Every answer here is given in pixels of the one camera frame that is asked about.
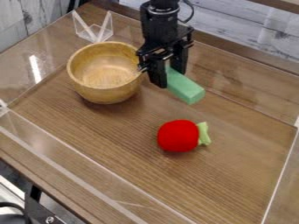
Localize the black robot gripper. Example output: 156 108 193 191
136 0 193 88

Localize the green rectangular block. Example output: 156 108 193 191
165 66 205 105

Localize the light wooden bowl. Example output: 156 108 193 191
67 41 144 104

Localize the red plush apple toy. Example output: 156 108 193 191
156 120 211 152

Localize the clear acrylic front barrier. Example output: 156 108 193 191
0 100 196 224

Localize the clear acrylic corner bracket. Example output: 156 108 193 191
71 11 113 43

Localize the black table leg bracket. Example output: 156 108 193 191
24 185 67 224

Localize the black cable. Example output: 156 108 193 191
0 201 33 224

